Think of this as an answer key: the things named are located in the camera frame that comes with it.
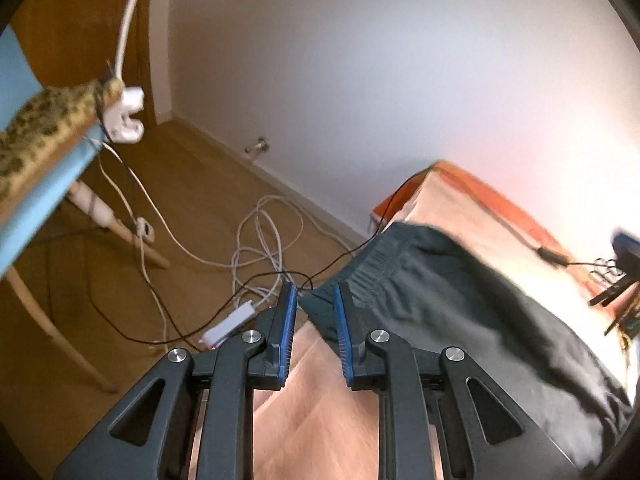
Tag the white clamp lamp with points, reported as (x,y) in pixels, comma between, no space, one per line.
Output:
(127,110)

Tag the dark pants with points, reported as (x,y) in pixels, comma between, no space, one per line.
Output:
(450,300)

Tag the blue chair with wooden legs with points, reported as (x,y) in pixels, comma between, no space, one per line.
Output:
(40,200)

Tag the bed with orange sheet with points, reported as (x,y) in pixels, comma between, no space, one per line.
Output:
(310,410)

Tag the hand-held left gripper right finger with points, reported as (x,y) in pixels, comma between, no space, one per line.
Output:
(344,340)

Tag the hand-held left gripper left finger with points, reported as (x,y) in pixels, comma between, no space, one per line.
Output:
(287,325)

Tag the white power strip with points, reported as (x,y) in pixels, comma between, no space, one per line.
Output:
(230,327)

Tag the black tripod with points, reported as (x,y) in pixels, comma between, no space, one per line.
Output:
(607,295)

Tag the leopard print cloth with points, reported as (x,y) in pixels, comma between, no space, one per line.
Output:
(35,120)

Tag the metal door stop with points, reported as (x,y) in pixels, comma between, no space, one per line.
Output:
(257,147)

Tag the wooden door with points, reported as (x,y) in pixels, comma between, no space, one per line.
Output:
(75,25)

